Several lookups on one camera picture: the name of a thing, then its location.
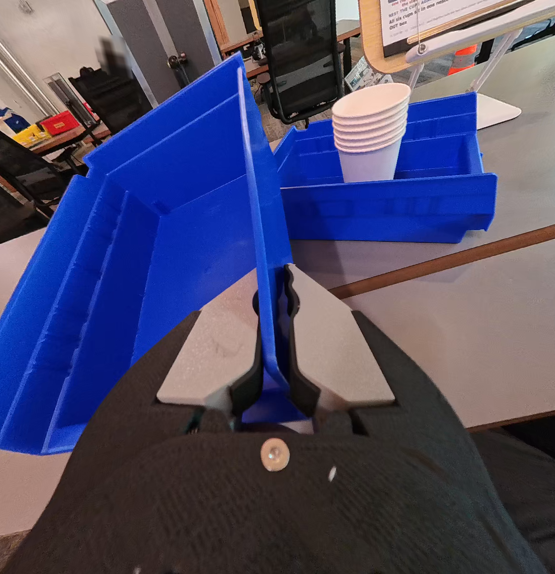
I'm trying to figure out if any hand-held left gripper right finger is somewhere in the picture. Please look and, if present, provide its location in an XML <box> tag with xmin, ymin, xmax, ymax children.
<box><xmin>284</xmin><ymin>264</ymin><xmax>396</xmax><ymax>418</ymax></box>

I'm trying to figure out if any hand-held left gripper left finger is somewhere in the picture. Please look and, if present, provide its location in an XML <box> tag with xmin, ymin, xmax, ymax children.
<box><xmin>157</xmin><ymin>283</ymin><xmax>265</xmax><ymax>418</ymax></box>

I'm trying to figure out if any blue plastic bin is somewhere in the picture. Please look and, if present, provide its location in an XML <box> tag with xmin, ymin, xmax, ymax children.
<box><xmin>0</xmin><ymin>51</ymin><xmax>301</xmax><ymax>456</ymax></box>
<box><xmin>273</xmin><ymin>92</ymin><xmax>499</xmax><ymax>245</ymax></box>

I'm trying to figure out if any stack of nested white cups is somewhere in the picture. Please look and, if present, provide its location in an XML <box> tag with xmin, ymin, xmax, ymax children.
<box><xmin>331</xmin><ymin>82</ymin><xmax>412</xmax><ymax>184</ymax></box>

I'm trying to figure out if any black mesh office chair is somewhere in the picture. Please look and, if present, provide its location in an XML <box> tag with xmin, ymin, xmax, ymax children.
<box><xmin>255</xmin><ymin>0</ymin><xmax>345</xmax><ymax>124</ymax></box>
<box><xmin>0</xmin><ymin>126</ymin><xmax>88</xmax><ymax>234</ymax></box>

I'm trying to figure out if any red storage bin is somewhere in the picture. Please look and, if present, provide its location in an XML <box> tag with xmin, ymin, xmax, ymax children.
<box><xmin>39</xmin><ymin>110</ymin><xmax>82</xmax><ymax>136</ymax></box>

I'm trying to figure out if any printed leaflet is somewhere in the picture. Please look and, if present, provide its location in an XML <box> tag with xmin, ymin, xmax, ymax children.
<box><xmin>344</xmin><ymin>56</ymin><xmax>395</xmax><ymax>93</ymax></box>

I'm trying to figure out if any yellow storage bin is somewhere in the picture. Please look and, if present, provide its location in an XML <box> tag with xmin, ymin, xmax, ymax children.
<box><xmin>12</xmin><ymin>125</ymin><xmax>49</xmax><ymax>148</ymax></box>

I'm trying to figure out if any white and wood document stand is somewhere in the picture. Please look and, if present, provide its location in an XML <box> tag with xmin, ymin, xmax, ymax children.
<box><xmin>358</xmin><ymin>0</ymin><xmax>555</xmax><ymax>131</ymax></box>

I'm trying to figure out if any orange traffic cone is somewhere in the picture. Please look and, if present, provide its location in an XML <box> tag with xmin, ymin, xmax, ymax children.
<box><xmin>447</xmin><ymin>45</ymin><xmax>478</xmax><ymax>78</ymax></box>

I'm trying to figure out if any printed instruction sheet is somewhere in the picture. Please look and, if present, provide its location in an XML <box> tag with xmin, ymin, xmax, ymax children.
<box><xmin>381</xmin><ymin>0</ymin><xmax>511</xmax><ymax>50</ymax></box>

